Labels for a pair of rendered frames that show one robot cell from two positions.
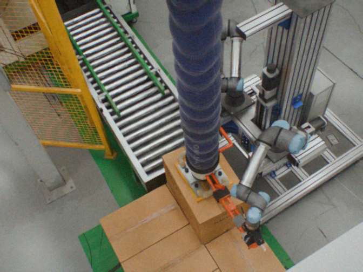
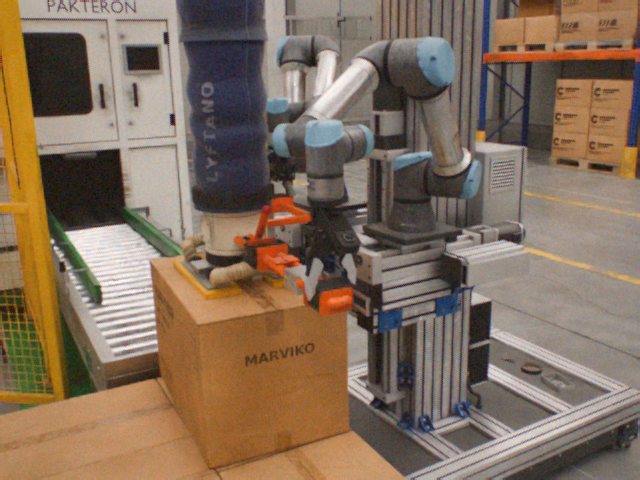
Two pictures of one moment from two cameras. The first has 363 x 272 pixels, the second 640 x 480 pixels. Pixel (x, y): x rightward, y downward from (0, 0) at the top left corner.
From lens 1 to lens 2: 2.17 m
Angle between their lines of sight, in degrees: 41
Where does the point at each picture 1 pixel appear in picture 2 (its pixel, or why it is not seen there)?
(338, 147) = (574, 395)
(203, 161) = (225, 151)
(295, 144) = (430, 42)
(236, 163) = not seen: hidden behind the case
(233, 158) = not seen: hidden behind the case
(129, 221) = (30, 429)
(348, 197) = not seen: outside the picture
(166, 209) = (137, 413)
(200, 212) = (207, 311)
